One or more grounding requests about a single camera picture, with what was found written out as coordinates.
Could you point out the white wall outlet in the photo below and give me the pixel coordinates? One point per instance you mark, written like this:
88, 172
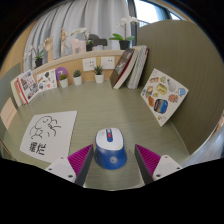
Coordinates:
107, 62
89, 64

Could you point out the small potted succulent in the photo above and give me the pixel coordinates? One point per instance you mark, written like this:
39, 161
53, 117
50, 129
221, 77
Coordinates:
77, 79
99, 77
63, 82

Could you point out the blue and white computer mouse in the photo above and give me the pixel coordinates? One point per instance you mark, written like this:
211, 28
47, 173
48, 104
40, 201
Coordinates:
110, 150

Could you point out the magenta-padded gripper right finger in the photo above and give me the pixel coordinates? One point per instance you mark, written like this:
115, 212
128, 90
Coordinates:
165, 165

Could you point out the pink horse figure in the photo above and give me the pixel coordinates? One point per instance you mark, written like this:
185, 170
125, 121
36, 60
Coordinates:
77, 45

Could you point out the wooden desk shelf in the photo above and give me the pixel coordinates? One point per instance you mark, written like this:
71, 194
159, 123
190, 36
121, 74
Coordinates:
75, 60

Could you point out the purple round disc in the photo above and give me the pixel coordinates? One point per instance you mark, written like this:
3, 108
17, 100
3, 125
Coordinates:
60, 71

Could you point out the window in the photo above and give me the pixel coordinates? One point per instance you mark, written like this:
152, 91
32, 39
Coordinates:
150, 11

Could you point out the wooden mannequin figure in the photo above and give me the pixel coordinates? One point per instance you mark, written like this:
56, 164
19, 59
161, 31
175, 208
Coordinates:
63, 40

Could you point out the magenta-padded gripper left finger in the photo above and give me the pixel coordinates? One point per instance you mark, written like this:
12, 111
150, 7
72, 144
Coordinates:
60, 166

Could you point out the stack of white books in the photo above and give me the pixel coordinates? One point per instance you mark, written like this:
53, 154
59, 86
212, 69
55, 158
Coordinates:
138, 66

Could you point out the wooden hand model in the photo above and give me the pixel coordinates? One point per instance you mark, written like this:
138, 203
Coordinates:
49, 45

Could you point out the grey curtain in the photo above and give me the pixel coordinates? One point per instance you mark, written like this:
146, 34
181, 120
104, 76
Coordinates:
86, 16

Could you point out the red-edged picture magazine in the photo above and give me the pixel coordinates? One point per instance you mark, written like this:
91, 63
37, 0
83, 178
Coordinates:
28, 86

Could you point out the dark horse figure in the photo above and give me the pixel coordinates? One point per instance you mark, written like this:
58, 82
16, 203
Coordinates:
97, 40

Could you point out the white cartoon-print mouse pad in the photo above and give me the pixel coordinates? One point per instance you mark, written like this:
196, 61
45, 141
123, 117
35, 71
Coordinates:
50, 133

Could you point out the beige card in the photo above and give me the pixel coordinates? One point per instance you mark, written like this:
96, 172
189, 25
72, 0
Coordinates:
7, 113

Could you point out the white sticker sheet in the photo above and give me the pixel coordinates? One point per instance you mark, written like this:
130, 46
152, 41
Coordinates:
164, 96

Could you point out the white illustrated card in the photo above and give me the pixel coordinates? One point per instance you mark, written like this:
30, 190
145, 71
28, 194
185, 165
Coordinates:
46, 80

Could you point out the white book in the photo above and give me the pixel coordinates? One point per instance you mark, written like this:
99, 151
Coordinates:
15, 90

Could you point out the white orchid in black pot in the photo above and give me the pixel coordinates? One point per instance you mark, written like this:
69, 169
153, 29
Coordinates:
38, 62
124, 44
89, 46

